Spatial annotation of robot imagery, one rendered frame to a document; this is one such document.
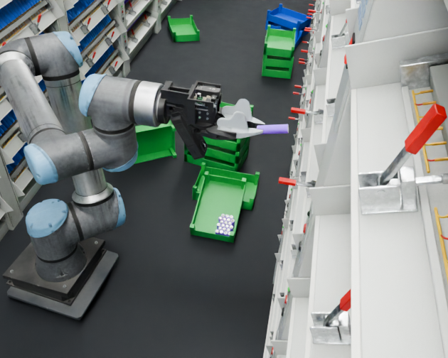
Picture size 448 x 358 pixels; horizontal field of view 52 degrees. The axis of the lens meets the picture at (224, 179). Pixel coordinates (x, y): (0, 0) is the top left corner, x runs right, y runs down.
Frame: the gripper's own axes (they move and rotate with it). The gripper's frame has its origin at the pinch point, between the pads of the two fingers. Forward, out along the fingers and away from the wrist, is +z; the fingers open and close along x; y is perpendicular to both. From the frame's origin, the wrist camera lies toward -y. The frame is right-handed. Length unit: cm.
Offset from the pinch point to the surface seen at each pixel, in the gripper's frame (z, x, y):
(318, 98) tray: 12.8, 31.8, -9.5
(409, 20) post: 15, -31, 38
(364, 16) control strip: 11.5, -29.5, 37.2
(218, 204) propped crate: -19, 73, -99
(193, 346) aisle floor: -14, 4, -105
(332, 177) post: 12.6, -31.0, 17.1
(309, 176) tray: 12.5, -0.2, -9.6
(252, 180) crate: -7, 98, -103
